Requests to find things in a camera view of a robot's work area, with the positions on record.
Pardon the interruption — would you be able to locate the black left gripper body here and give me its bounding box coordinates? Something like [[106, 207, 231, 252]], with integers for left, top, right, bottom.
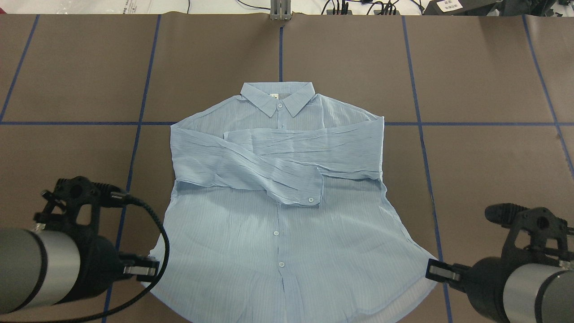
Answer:
[[72, 236, 123, 299]]

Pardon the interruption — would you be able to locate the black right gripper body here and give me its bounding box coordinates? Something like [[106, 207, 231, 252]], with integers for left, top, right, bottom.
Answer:
[[462, 257, 523, 320]]

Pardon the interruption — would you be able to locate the light blue button shirt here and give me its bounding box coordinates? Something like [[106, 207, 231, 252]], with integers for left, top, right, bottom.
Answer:
[[152, 82, 436, 323]]

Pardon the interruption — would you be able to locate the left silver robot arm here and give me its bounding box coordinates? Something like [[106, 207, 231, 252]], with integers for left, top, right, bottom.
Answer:
[[0, 228, 160, 314]]

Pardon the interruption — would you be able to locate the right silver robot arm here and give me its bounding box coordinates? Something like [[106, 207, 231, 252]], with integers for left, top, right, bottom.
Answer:
[[425, 257, 574, 323]]

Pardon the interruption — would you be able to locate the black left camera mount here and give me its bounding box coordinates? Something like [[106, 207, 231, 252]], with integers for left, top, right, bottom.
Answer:
[[33, 176, 129, 239]]

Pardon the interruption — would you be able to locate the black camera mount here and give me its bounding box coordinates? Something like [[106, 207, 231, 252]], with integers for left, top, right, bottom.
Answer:
[[484, 204, 573, 269], [33, 176, 129, 239]]

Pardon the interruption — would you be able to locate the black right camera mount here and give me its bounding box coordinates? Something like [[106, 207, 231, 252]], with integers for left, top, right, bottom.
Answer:
[[484, 204, 573, 269]]

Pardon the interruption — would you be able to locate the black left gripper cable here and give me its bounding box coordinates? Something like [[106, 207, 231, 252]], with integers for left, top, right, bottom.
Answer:
[[27, 191, 171, 323]]

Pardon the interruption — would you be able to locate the aluminium frame post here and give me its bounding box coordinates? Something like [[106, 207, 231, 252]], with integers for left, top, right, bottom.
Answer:
[[270, 0, 292, 21]]

